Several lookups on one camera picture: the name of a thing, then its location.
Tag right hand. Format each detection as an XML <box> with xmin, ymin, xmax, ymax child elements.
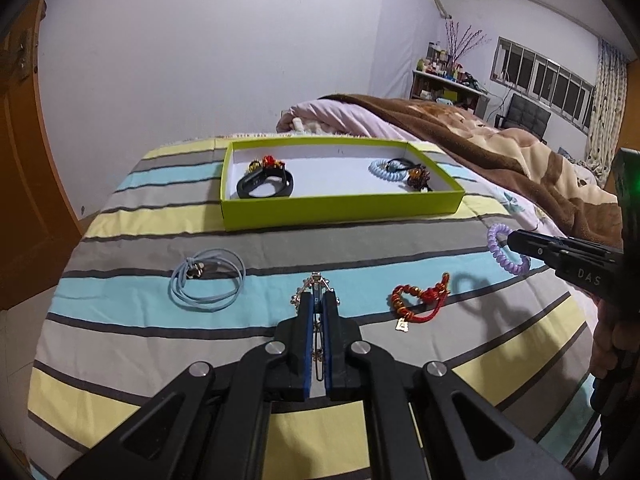
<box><xmin>590</xmin><ymin>299</ymin><xmax>639</xmax><ymax>379</ymax></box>

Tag barred window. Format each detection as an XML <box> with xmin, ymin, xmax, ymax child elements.
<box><xmin>490</xmin><ymin>38</ymin><xmax>594</xmax><ymax>133</ymax></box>

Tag light blue spiral hair tie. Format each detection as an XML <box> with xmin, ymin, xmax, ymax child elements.
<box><xmin>368</xmin><ymin>158</ymin><xmax>403</xmax><ymax>181</ymax></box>

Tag silver chain bracelet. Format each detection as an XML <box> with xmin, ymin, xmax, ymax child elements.
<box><xmin>290</xmin><ymin>271</ymin><xmax>342</xmax><ymax>366</ymax></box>

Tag brown plush blanket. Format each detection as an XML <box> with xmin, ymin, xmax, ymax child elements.
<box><xmin>330</xmin><ymin>94</ymin><xmax>623</xmax><ymax>248</ymax></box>

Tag red gold bead charm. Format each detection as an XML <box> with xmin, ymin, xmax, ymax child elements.
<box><xmin>247</xmin><ymin>155</ymin><xmax>285</xmax><ymax>172</ymax></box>

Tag green shallow cardboard tray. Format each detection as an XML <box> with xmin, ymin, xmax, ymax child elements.
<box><xmin>220</xmin><ymin>136</ymin><xmax>464</xmax><ymax>232</ymax></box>

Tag pink floral quilt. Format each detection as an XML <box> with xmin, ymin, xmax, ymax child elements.
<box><xmin>276</xmin><ymin>99</ymin><xmax>564</xmax><ymax>237</ymax></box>

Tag black cord amber bead bracelet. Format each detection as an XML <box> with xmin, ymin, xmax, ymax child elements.
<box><xmin>385</xmin><ymin>157</ymin><xmax>434</xmax><ymax>193</ymax></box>

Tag purple spiral hair tie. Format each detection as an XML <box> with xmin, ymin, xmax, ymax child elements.
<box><xmin>486</xmin><ymin>223</ymin><xmax>532</xmax><ymax>276</ymax></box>

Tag orange wooden door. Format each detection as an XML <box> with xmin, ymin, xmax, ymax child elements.
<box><xmin>0</xmin><ymin>0</ymin><xmax>81</xmax><ymax>310</ymax></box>

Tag floral curtain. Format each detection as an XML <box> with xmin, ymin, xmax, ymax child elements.
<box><xmin>584</xmin><ymin>38</ymin><xmax>628</xmax><ymax>188</ymax></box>

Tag black office chair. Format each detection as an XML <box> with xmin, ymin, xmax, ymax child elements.
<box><xmin>495</xmin><ymin>94</ymin><xmax>551</xmax><ymax>142</ymax></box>

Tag red beaded knot bracelet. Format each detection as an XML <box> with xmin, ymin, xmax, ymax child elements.
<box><xmin>387</xmin><ymin>271</ymin><xmax>452</xmax><ymax>335</ymax></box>

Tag pink flower branches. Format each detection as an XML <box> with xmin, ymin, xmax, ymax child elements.
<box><xmin>445</xmin><ymin>18</ymin><xmax>488</xmax><ymax>73</ymax></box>

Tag striped bed sheet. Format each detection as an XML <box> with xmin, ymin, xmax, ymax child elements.
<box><xmin>25</xmin><ymin>140</ymin><xmax>594</xmax><ymax>479</ymax></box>

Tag cluttered white shelf unit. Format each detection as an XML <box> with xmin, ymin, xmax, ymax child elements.
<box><xmin>409</xmin><ymin>42</ymin><xmax>489</xmax><ymax>118</ymax></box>

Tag black fitness band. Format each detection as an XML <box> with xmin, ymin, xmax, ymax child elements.
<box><xmin>236</xmin><ymin>168</ymin><xmax>294</xmax><ymax>200</ymax></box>

